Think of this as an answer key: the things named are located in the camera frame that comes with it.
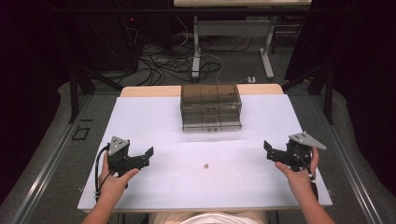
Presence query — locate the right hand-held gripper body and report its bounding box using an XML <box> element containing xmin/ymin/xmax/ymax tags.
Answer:
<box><xmin>285</xmin><ymin>132</ymin><xmax>328</xmax><ymax>173</ymax></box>

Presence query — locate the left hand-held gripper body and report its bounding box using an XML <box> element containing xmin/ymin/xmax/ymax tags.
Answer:
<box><xmin>106</xmin><ymin>135</ymin><xmax>142</xmax><ymax>179</ymax></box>

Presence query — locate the person's right hand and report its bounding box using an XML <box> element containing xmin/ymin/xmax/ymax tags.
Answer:
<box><xmin>274</xmin><ymin>146</ymin><xmax>320</xmax><ymax>201</ymax></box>

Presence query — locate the person's left hand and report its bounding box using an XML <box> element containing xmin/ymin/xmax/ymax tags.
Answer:
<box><xmin>98</xmin><ymin>151</ymin><xmax>140</xmax><ymax>203</ymax></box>

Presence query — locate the white table mat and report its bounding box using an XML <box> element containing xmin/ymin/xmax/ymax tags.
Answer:
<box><xmin>77</xmin><ymin>93</ymin><xmax>333</xmax><ymax>213</ymax></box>

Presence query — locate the black metal stand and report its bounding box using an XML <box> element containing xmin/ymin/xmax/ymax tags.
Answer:
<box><xmin>281</xmin><ymin>63</ymin><xmax>335</xmax><ymax>125</ymax></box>
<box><xmin>68</xmin><ymin>63</ymin><xmax>125</xmax><ymax>125</ymax></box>

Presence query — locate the transparent grey drawer box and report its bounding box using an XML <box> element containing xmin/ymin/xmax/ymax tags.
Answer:
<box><xmin>179</xmin><ymin>82</ymin><xmax>244</xmax><ymax>133</ymax></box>

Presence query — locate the person's white shirt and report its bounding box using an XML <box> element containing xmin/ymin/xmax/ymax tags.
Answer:
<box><xmin>148</xmin><ymin>211</ymin><xmax>270</xmax><ymax>224</ymax></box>

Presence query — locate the black equipment rack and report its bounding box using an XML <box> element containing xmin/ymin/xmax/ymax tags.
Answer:
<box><xmin>73</xmin><ymin>12</ymin><xmax>143</xmax><ymax>73</ymax></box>

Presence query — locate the white desk with metal legs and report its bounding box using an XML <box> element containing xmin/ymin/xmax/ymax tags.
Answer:
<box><xmin>173</xmin><ymin>0</ymin><xmax>313</xmax><ymax>80</ymax></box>

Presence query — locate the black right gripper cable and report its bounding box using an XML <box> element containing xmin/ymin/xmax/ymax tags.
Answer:
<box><xmin>293</xmin><ymin>148</ymin><xmax>320</xmax><ymax>202</ymax></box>

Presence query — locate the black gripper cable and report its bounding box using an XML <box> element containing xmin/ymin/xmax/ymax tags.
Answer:
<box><xmin>293</xmin><ymin>148</ymin><xmax>320</xmax><ymax>202</ymax></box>
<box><xmin>93</xmin><ymin>144</ymin><xmax>112</xmax><ymax>203</ymax></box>

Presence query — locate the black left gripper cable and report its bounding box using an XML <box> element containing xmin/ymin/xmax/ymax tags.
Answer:
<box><xmin>93</xmin><ymin>144</ymin><xmax>112</xmax><ymax>203</ymax></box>

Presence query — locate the aluminium floor rail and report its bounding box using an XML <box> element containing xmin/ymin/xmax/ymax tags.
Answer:
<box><xmin>311</xmin><ymin>94</ymin><xmax>386</xmax><ymax>224</ymax></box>
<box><xmin>10</xmin><ymin>94</ymin><xmax>94</xmax><ymax>224</ymax></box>

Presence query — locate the bundle of black floor cables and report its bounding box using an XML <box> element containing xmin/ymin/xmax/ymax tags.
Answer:
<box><xmin>134</xmin><ymin>32</ymin><xmax>255</xmax><ymax>87</ymax></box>

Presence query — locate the white floor cable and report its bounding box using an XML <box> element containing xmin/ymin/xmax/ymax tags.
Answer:
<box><xmin>175</xmin><ymin>15</ymin><xmax>226</xmax><ymax>84</ymax></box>

